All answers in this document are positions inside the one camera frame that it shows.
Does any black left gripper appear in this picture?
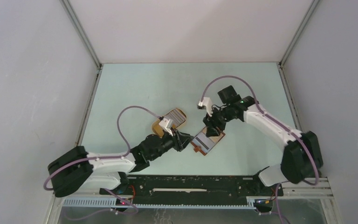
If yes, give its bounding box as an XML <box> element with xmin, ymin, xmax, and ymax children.
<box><xmin>149</xmin><ymin>127</ymin><xmax>193</xmax><ymax>161</ymax></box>

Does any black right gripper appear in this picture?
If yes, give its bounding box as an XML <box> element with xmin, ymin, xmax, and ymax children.
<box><xmin>203</xmin><ymin>105</ymin><xmax>234</xmax><ymax>138</ymax></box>

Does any brown leather card holder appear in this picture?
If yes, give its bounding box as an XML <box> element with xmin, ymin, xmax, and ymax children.
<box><xmin>191</xmin><ymin>127</ymin><xmax>225</xmax><ymax>156</ymax></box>

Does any white striped credit card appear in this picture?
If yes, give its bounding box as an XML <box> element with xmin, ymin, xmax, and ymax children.
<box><xmin>193</xmin><ymin>132</ymin><xmax>216</xmax><ymax>154</ymax></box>

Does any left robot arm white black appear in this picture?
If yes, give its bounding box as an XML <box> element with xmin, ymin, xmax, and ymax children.
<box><xmin>43</xmin><ymin>130</ymin><xmax>194</xmax><ymax>197</ymax></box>

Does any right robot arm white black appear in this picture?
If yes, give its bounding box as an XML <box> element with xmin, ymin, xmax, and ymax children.
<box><xmin>197</xmin><ymin>85</ymin><xmax>324</xmax><ymax>195</ymax></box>

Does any stack of credit cards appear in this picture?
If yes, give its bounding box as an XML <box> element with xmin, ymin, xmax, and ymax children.
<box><xmin>165</xmin><ymin>108</ymin><xmax>186</xmax><ymax>126</ymax></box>

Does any beige oval card tray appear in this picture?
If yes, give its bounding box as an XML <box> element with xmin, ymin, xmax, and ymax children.
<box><xmin>151</xmin><ymin>108</ymin><xmax>187</xmax><ymax>137</ymax></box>

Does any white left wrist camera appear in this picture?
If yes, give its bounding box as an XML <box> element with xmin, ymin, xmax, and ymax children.
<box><xmin>158</xmin><ymin>118</ymin><xmax>175</xmax><ymax>136</ymax></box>

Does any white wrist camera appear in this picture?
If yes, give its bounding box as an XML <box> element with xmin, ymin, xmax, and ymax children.
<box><xmin>158</xmin><ymin>118</ymin><xmax>175</xmax><ymax>136</ymax></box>
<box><xmin>197</xmin><ymin>97</ymin><xmax>213</xmax><ymax>117</ymax></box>

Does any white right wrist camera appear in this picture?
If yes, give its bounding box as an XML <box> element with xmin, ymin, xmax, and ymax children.
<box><xmin>197</xmin><ymin>97</ymin><xmax>213</xmax><ymax>117</ymax></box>

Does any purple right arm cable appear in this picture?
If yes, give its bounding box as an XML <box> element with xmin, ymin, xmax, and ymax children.
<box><xmin>201</xmin><ymin>75</ymin><xmax>319</xmax><ymax>224</ymax></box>

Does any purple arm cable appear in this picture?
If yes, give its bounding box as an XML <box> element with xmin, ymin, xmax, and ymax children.
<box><xmin>201</xmin><ymin>75</ymin><xmax>319</xmax><ymax>224</ymax></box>
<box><xmin>43</xmin><ymin>105</ymin><xmax>164</xmax><ymax>215</ymax></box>

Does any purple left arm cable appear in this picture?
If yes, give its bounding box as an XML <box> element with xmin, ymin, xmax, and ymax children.
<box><xmin>43</xmin><ymin>105</ymin><xmax>164</xmax><ymax>215</ymax></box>

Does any white toothed cable duct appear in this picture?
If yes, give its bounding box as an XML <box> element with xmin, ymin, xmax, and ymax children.
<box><xmin>62</xmin><ymin>197</ymin><xmax>255</xmax><ymax>210</ymax></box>

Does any aluminium frame rail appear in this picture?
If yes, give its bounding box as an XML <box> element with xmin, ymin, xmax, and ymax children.
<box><xmin>53</xmin><ymin>176</ymin><xmax>334</xmax><ymax>200</ymax></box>

